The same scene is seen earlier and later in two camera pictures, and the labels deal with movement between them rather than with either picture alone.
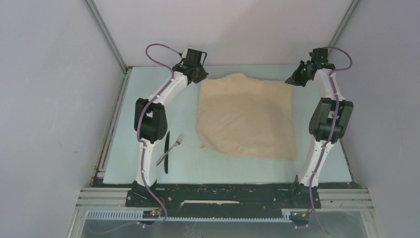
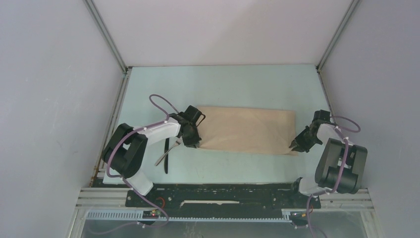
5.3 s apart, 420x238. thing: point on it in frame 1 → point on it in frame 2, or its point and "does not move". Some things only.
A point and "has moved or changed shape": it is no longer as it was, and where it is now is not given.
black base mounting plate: [188, 197] does not move
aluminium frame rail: [99, 198] does not move
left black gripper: [202, 77] → [194, 142]
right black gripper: [295, 79] → [301, 146]
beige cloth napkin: [240, 115] has moved or changed shape
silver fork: [178, 142] does not move
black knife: [166, 149] does not move
